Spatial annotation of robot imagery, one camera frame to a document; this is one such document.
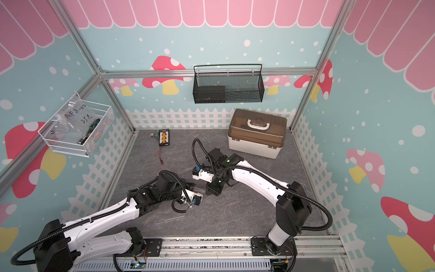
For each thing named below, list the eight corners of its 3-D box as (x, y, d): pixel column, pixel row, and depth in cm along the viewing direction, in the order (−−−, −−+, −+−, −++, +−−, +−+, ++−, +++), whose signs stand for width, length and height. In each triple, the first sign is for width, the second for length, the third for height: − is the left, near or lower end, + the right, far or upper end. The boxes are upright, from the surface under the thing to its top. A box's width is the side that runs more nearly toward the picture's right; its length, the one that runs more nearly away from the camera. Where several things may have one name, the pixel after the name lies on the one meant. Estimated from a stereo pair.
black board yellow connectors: (159, 146, 113) (158, 144, 112) (159, 131, 122) (158, 129, 120) (169, 144, 114) (169, 142, 113) (169, 130, 123) (168, 128, 121)
